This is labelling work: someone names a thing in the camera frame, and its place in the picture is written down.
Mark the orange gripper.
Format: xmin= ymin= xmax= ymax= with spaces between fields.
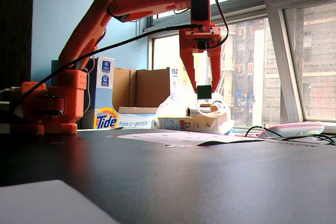
xmin=179 ymin=24 xmax=223 ymax=94

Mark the green cube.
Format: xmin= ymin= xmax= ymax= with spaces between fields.
xmin=197 ymin=84 xmax=213 ymax=100

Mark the numbered grid paper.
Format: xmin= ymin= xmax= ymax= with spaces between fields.
xmin=106 ymin=130 xmax=264 ymax=147

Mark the clear plastic bag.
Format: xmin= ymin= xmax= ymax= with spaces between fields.
xmin=156 ymin=91 xmax=236 ymax=136

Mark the printed food carton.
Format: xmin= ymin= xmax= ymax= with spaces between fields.
xmin=157 ymin=115 xmax=229 ymax=134

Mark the pink white flat device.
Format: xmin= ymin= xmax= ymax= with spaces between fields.
xmin=258 ymin=121 xmax=326 ymax=138

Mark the Tide detergent cardboard box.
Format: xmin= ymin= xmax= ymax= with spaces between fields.
xmin=93 ymin=56 xmax=182 ymax=131

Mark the white flat sheet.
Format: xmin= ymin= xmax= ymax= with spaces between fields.
xmin=0 ymin=179 xmax=119 ymax=224

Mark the grey window frame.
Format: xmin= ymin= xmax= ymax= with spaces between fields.
xmin=143 ymin=0 xmax=336 ymax=41

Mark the window blind cord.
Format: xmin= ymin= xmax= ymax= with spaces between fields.
xmin=135 ymin=0 xmax=143 ymax=41

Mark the leaning window screen frame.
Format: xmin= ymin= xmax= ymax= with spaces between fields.
xmin=264 ymin=0 xmax=336 ymax=131

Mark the black adapter output cable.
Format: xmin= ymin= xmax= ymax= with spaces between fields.
xmin=245 ymin=125 xmax=336 ymax=146

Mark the black orange-arm cable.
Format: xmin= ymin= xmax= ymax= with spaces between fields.
xmin=14 ymin=23 xmax=205 ymax=109

